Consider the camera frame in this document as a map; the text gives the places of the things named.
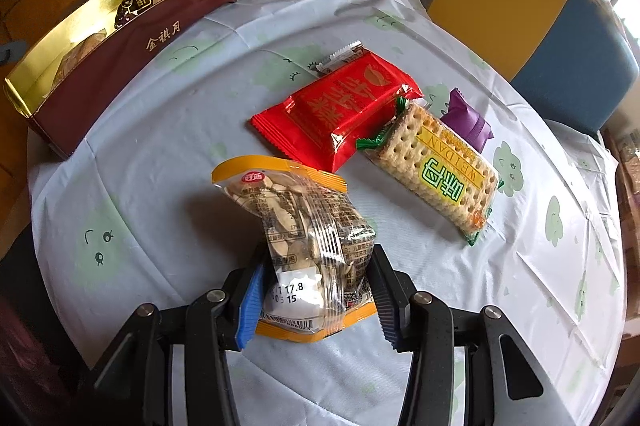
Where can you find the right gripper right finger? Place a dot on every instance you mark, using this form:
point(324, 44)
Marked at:
point(504, 382)

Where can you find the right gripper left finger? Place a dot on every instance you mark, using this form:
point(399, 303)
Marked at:
point(132, 381)

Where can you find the orange seed packet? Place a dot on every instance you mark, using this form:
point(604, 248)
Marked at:
point(319, 246)

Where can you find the green cracker packet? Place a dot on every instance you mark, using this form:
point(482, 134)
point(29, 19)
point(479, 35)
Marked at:
point(433, 162)

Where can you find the purple snack packet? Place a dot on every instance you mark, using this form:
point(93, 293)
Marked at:
point(463, 119)

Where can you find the large red snack packet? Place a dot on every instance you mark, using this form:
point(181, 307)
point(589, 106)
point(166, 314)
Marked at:
point(319, 125)

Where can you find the clear orange pastry packet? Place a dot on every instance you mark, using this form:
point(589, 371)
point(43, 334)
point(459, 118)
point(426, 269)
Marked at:
point(73, 57)

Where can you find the cloud print tablecloth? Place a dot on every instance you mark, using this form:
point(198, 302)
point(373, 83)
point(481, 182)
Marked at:
point(133, 216)

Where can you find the wooden side table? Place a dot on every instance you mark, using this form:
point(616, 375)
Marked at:
point(626, 152)

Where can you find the gold tin box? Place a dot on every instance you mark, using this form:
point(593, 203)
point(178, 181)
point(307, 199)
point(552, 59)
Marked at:
point(64, 115)

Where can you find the grey yellow blue headboard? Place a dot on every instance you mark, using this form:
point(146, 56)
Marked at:
point(567, 58)

